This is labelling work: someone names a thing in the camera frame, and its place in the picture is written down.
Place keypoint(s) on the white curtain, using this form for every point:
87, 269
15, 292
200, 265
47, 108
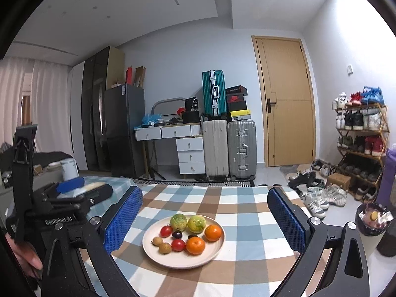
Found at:
46, 99

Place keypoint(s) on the white ribbed suitcase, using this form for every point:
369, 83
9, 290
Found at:
215, 148

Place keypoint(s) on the yellow black shoe box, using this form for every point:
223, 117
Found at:
238, 115

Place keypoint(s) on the person's left hand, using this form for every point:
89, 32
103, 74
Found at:
29, 256

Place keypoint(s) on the brown blue checkered tablecloth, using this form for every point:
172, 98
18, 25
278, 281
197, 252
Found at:
247, 272

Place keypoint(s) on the blue plastic bag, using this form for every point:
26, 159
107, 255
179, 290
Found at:
151, 119

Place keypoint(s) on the grey door mat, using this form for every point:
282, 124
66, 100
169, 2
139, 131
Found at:
294, 168

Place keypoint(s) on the red black shoe box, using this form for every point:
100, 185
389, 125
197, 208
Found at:
236, 98

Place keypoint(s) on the black trash bin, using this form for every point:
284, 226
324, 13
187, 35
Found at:
371, 222

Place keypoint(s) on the white cylindrical canister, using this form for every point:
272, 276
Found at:
69, 170

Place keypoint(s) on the red flat box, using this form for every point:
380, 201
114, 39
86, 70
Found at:
129, 75

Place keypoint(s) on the dark tall wardrobe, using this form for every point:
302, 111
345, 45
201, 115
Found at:
96, 108

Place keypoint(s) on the brown cardboard boxes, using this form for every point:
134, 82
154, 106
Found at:
139, 77

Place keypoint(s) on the silver hard suitcase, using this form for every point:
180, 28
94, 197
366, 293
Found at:
241, 148

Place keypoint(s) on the large cream round plate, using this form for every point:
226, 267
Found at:
185, 261

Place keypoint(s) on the small cream plate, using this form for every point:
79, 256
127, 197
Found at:
94, 186

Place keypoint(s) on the dark grey refrigerator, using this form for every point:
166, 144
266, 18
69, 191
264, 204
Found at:
123, 130

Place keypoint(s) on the small black box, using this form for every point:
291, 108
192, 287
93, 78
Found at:
191, 104

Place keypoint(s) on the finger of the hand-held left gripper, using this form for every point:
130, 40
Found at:
96, 194
71, 185

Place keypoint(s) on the purple object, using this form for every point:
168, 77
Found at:
390, 176

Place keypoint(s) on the green yellow citrus fruit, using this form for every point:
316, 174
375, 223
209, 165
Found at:
196, 224
178, 221

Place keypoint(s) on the white light switch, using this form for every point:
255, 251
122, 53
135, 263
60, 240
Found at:
350, 69

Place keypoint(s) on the teal hard suitcase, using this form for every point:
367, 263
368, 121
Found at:
213, 94

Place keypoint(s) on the dark cloth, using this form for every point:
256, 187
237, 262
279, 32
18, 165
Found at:
46, 159

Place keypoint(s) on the wooden door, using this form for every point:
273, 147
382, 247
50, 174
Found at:
284, 105

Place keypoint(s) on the scattered pile of shoes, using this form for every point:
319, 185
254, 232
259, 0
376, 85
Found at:
321, 195

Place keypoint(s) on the red tomato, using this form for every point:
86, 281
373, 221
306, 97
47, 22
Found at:
178, 244
166, 230

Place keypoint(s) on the dark purple plum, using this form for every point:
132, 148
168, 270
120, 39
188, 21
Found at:
177, 234
191, 237

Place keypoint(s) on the brown longan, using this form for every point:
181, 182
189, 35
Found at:
157, 240
165, 247

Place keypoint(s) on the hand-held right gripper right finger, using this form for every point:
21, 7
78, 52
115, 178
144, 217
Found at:
287, 219

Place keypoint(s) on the white desk with drawers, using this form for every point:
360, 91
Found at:
190, 148

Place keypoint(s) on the shoe rack with shoes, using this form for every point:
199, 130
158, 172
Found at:
359, 120

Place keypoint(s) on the grey curved chair frame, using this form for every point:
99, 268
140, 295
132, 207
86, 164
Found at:
167, 100

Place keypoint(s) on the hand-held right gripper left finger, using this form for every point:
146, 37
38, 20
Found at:
123, 219

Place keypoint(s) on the black bag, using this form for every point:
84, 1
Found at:
191, 117

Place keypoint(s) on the orange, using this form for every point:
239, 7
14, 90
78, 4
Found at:
213, 233
195, 246

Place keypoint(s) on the black tripod stand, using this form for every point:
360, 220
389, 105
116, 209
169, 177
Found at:
154, 167

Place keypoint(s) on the light blue patterned tablecloth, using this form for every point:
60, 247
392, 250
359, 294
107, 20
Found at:
120, 184

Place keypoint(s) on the small cardboard box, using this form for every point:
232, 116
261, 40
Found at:
338, 182

